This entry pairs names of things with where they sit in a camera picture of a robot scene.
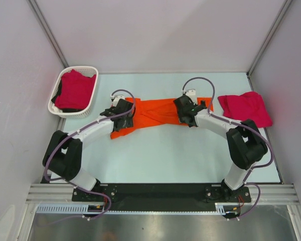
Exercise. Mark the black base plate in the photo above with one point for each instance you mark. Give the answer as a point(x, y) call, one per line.
point(171, 197)

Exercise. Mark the left aluminium corner post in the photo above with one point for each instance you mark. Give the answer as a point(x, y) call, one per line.
point(33, 4)

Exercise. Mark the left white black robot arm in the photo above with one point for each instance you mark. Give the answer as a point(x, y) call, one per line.
point(64, 152)

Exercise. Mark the aluminium corner post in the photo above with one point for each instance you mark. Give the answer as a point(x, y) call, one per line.
point(270, 34)
point(33, 4)

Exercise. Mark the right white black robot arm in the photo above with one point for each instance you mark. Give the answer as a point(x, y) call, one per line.
point(245, 143)

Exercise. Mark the black shirt in basket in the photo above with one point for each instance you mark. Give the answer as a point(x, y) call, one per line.
point(69, 97)

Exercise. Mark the folded magenta t shirt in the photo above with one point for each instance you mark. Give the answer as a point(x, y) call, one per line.
point(249, 105)

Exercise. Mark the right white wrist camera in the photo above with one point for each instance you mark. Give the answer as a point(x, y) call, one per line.
point(191, 93)

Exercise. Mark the white plastic basket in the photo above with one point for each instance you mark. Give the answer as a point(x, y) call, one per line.
point(88, 71)

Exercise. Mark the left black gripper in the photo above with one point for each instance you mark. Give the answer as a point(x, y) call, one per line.
point(129, 121)

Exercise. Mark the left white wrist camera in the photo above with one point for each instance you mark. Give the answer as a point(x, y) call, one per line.
point(116, 96)

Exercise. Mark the aluminium frame rail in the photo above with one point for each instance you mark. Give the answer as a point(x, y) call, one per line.
point(271, 194)

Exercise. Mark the magenta shirt in basket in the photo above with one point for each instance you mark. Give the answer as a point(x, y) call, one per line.
point(86, 82)

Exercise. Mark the orange t shirt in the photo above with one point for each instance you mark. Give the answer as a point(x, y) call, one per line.
point(150, 113)

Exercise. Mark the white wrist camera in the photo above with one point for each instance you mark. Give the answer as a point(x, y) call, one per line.
point(191, 93)
point(116, 96)

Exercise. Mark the right aluminium corner post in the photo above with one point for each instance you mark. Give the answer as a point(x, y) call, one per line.
point(270, 34)

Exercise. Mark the white slotted cable duct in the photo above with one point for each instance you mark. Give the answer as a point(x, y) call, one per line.
point(94, 209)

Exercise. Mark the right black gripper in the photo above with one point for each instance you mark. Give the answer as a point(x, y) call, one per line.
point(180, 116)

